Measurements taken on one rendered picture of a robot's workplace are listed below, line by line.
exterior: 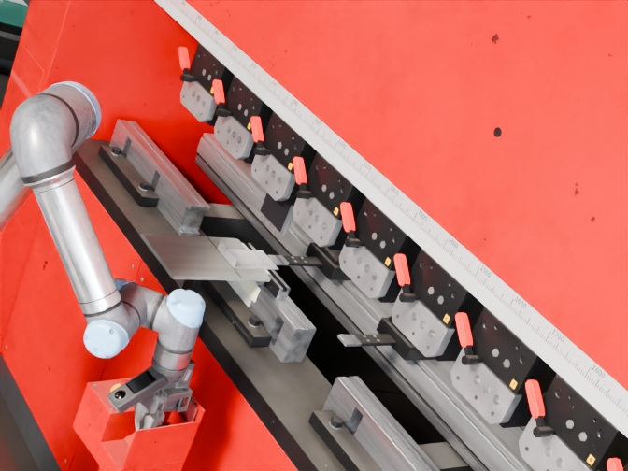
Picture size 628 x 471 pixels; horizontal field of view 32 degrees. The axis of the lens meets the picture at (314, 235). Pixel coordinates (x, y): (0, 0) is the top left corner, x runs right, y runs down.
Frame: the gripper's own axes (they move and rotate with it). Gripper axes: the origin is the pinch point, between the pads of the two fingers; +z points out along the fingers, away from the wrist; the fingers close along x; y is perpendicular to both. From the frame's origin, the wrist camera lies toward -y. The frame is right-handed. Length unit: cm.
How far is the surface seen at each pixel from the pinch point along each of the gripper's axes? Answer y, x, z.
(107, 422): -5.6, 4.5, -1.9
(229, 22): 47, 68, -66
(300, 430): 25.5, -18.6, -11.2
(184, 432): 7.1, -4.9, -4.0
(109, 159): 41, 96, -12
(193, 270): 21.0, 23.4, -24.2
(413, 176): 39, -12, -67
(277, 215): 43, 26, -35
